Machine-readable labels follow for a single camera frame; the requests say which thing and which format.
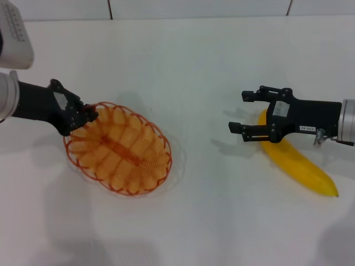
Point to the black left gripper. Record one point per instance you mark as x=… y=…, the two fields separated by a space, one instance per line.
x=38 y=102

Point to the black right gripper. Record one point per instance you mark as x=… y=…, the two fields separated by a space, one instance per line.
x=313 y=116

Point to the yellow plastic banana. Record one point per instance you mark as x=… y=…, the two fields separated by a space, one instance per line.
x=299 y=166

